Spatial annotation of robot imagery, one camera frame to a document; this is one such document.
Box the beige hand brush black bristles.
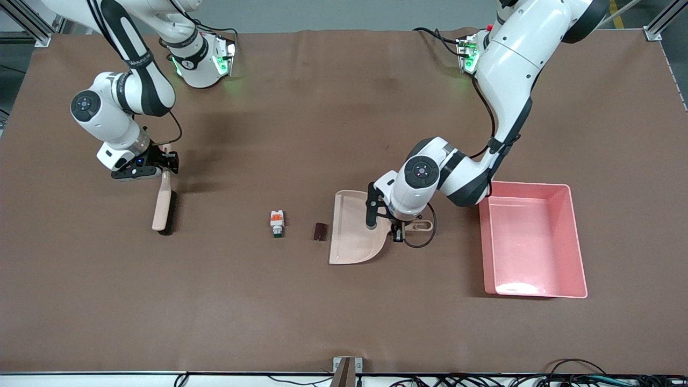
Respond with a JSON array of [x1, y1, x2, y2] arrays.
[[152, 144, 178, 236]]

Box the beige plastic dustpan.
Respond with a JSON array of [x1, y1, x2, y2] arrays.
[[328, 190, 434, 266]]

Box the pink plastic bin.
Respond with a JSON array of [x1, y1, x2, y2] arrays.
[[478, 181, 588, 299]]

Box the brown table mat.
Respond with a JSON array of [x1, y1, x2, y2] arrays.
[[0, 28, 688, 376]]

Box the metal table edge bracket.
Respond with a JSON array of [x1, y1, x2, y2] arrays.
[[332, 356, 364, 387]]

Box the aluminium frame post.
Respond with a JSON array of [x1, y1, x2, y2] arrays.
[[644, 0, 688, 42], [0, 0, 55, 48]]

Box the black left arm base cable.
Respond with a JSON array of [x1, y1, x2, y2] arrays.
[[413, 27, 465, 56]]

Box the teal cable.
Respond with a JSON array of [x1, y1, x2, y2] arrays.
[[586, 376, 651, 387]]

